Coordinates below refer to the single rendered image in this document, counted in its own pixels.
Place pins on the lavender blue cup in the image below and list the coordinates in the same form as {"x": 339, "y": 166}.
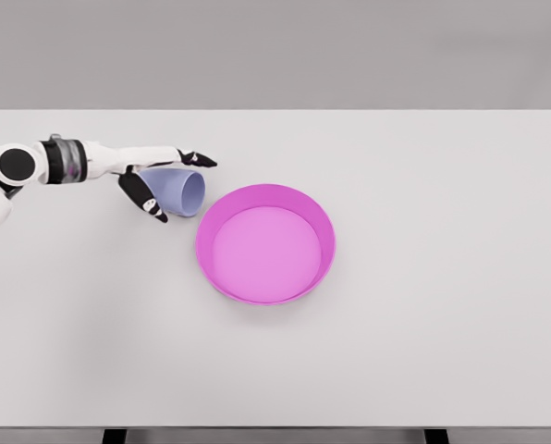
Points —
{"x": 176, "y": 189}

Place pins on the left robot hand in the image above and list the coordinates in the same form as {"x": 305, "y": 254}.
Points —
{"x": 139, "y": 158}

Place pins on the pink round plate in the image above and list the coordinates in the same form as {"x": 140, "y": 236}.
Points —
{"x": 265, "y": 244}

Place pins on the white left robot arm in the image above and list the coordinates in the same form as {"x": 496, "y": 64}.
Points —
{"x": 53, "y": 159}

